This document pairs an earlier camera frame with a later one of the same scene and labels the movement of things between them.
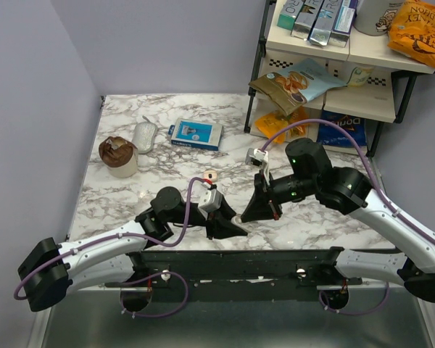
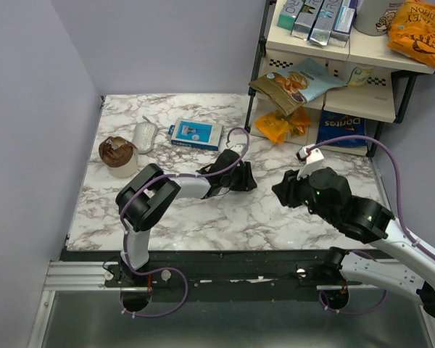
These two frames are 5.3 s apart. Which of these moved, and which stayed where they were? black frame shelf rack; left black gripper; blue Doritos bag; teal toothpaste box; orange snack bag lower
Moved: left black gripper
Stayed: blue Doritos bag; black frame shelf rack; teal toothpaste box; orange snack bag lower
